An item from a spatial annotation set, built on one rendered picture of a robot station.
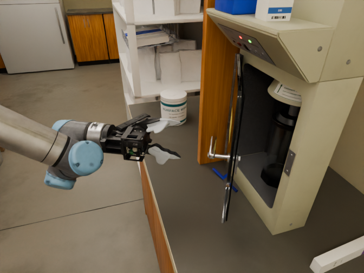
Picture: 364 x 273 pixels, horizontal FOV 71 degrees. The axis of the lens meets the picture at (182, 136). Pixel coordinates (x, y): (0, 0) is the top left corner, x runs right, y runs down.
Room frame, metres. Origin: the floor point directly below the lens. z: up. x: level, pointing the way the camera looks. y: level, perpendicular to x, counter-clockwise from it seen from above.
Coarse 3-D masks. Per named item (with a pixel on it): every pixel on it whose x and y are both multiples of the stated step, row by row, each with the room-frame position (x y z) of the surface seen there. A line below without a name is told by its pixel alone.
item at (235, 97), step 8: (240, 80) 0.54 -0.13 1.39; (240, 88) 0.49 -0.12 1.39; (232, 96) 0.70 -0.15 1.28; (240, 96) 0.47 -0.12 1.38; (232, 104) 0.64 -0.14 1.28; (232, 112) 0.58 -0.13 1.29; (232, 120) 0.53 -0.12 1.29; (232, 128) 0.49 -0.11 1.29; (232, 136) 0.47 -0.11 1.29; (232, 144) 0.46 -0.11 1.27; (232, 152) 0.46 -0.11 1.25; (232, 160) 0.47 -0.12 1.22; (224, 168) 0.68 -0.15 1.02; (224, 176) 0.61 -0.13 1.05; (224, 184) 0.55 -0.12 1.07; (224, 192) 0.50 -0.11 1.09; (224, 200) 0.47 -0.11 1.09; (224, 208) 0.46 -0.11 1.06; (224, 216) 0.46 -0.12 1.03
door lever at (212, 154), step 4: (212, 136) 0.59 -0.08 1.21; (216, 136) 0.59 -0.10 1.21; (212, 140) 0.57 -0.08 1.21; (216, 140) 0.57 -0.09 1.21; (212, 144) 0.55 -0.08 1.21; (212, 148) 0.53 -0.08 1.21; (208, 152) 0.52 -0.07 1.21; (212, 152) 0.52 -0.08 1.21; (228, 152) 0.51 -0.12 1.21; (208, 156) 0.51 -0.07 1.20; (212, 156) 0.51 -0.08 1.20; (216, 156) 0.51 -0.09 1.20; (220, 156) 0.51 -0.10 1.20; (224, 156) 0.51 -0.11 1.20; (228, 156) 0.50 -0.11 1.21; (228, 160) 0.50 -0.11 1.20
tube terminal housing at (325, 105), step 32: (320, 0) 0.52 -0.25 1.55; (352, 0) 0.48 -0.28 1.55; (352, 32) 0.48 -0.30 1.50; (256, 64) 0.68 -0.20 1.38; (352, 64) 0.49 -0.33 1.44; (320, 96) 0.47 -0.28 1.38; (352, 96) 0.50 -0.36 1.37; (320, 128) 0.48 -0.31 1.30; (320, 160) 0.49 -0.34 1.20; (256, 192) 0.58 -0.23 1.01; (288, 192) 0.47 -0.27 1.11; (288, 224) 0.48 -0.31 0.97
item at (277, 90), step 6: (270, 84) 0.67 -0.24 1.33; (276, 84) 0.63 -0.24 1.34; (282, 84) 0.61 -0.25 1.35; (270, 90) 0.63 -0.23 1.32; (276, 90) 0.61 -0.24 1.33; (282, 90) 0.60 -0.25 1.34; (288, 90) 0.59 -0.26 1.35; (294, 90) 0.58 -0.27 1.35; (276, 96) 0.60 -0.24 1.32; (282, 96) 0.59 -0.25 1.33; (288, 96) 0.58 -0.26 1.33; (294, 96) 0.57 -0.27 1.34; (300, 96) 0.56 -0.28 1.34; (288, 102) 0.57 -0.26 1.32; (294, 102) 0.56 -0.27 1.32; (300, 102) 0.56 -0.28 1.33
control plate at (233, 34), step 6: (228, 30) 0.68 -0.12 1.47; (234, 30) 0.63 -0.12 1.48; (228, 36) 0.73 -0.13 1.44; (234, 36) 0.67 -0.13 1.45; (246, 36) 0.58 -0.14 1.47; (234, 42) 0.72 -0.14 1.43; (240, 42) 0.66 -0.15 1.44; (246, 42) 0.61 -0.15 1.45; (252, 42) 0.57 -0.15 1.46; (258, 42) 0.54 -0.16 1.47; (252, 48) 0.61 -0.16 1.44; (258, 48) 0.57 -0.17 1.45; (258, 54) 0.60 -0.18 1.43; (264, 54) 0.56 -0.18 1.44; (270, 60) 0.56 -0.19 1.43
